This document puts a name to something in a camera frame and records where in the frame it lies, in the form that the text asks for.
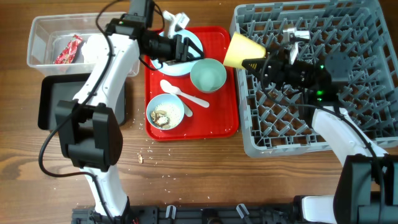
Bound light blue plate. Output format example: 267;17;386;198
150;29;204;77

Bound white napkin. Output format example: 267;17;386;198
81;35;108;63

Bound red plastic tray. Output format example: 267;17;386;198
144;26;239;141

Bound rice and food scraps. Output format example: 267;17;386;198
149;103;183;129

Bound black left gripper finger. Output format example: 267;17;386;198
186;39;205;59
163;57;201;66

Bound yellow plastic cup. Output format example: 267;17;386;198
223;32;266;69

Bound black waste tray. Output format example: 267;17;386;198
37;73;127;131

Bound mint green bowl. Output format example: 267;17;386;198
190;58;227;93

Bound light blue small bowl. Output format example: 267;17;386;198
146;93;185;131

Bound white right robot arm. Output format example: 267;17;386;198
242;52;397;223

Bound red snack wrapper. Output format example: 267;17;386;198
54;34;83;64

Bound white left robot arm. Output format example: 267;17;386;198
38;1;205;223

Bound food scrap on table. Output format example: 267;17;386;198
138;154;144;164

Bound white plastic spoon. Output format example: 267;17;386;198
178;97;193;117

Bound grey dishwasher rack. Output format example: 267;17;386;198
229;1;397;157

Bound clear plastic waste bin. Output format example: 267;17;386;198
27;12;123;77

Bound white plastic fork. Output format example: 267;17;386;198
160;80;210;108

